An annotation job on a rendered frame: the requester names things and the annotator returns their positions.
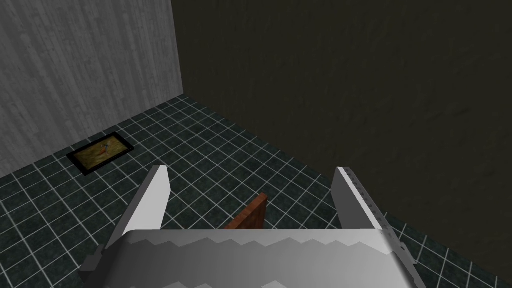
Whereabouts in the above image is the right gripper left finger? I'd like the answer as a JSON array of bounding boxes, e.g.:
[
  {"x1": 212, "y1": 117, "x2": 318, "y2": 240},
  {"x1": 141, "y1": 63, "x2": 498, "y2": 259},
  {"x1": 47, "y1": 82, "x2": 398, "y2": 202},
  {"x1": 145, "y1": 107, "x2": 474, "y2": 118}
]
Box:
[{"x1": 104, "y1": 165, "x2": 172, "y2": 250}]

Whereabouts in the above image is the brown wooden board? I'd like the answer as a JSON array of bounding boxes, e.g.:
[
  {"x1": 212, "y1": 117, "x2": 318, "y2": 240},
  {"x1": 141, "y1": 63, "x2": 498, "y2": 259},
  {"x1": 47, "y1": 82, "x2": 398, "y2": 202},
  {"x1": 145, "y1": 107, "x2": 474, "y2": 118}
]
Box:
[{"x1": 223, "y1": 192, "x2": 269, "y2": 231}]

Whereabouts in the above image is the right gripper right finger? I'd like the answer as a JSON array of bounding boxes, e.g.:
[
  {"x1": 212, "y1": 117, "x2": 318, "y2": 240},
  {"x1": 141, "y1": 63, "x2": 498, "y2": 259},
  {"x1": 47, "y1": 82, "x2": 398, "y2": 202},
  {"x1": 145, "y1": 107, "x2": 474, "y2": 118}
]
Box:
[{"x1": 331, "y1": 166, "x2": 402, "y2": 255}]

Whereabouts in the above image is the black framed picture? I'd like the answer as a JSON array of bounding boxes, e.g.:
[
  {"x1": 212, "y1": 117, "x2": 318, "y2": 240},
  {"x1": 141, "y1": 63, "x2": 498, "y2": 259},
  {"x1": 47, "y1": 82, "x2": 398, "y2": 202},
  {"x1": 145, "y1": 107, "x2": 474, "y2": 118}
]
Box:
[{"x1": 66, "y1": 132, "x2": 135, "y2": 177}]

